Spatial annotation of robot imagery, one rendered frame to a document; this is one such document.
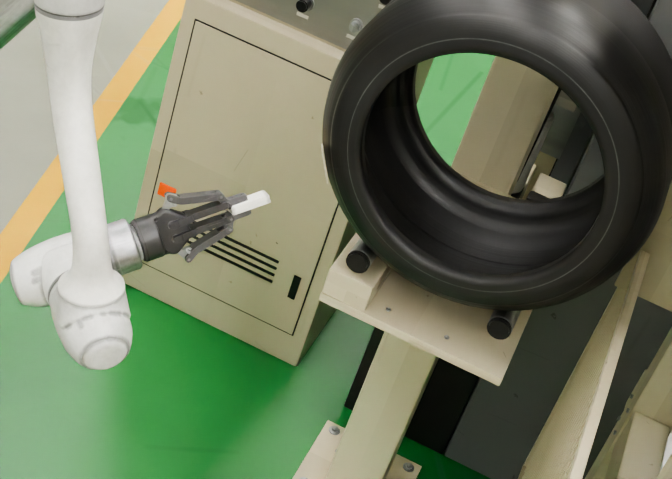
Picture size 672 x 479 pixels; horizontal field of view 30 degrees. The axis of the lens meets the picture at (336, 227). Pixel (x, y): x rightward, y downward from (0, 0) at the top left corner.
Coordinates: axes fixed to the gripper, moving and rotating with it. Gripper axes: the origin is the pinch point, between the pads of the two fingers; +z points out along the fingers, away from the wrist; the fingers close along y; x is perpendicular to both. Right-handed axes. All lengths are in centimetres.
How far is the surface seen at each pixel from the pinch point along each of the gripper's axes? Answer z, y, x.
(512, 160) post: 56, 16, -14
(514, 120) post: 58, 7, -12
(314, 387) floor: 22, 92, -85
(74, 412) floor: -38, 69, -78
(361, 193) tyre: 18.5, 3.1, 5.5
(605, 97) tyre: 51, -11, 34
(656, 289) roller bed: 71, 42, 9
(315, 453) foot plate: 13, 95, -62
